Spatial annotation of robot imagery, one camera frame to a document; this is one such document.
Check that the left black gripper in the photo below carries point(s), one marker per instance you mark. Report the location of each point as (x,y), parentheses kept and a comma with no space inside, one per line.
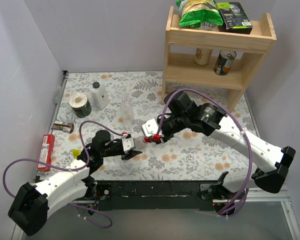
(126,153)

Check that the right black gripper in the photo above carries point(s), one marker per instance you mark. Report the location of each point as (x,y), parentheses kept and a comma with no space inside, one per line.
(159,139)

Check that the red-label clear bottle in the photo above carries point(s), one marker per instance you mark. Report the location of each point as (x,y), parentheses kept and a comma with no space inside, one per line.
(140,144)

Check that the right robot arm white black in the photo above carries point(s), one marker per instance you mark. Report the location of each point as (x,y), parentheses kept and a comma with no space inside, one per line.
(268,165)

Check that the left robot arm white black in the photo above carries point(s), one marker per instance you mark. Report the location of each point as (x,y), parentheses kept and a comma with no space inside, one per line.
(35,203)

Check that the clear bottle back left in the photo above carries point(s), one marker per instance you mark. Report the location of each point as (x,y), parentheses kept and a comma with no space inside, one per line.
(127,112)

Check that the yellow squeeze bottle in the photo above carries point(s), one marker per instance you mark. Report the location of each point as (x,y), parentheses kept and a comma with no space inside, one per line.
(75,153)

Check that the white square bottle black cap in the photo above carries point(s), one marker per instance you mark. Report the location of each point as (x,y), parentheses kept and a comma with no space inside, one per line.
(99,95)

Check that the wooden shelf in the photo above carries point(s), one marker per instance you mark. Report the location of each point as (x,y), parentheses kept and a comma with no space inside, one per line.
(181,67)

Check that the floral table mat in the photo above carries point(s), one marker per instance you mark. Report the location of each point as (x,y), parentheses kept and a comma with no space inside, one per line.
(187,156)

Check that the beige paper cup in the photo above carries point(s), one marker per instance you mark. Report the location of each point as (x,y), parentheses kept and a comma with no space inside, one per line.
(202,56)

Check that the brown snack bar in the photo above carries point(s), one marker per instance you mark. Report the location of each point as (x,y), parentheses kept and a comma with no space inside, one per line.
(68,127)

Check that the tin can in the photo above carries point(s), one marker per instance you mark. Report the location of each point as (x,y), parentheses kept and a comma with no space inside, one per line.
(224,62)

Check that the dark patterned jar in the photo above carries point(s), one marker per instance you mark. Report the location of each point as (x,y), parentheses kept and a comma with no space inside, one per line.
(80,104)

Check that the red flat box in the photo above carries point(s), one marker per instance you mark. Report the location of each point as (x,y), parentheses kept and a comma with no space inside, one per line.
(46,151)

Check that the green snack bag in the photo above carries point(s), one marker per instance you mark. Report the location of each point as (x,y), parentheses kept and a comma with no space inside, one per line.
(199,13)

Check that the black green box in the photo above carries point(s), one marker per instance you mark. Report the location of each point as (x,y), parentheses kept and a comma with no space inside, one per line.
(234,18)

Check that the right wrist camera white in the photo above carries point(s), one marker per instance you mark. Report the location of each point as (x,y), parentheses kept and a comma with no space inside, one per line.
(150,128)

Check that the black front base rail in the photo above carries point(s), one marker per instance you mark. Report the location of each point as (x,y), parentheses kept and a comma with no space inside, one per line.
(155,194)

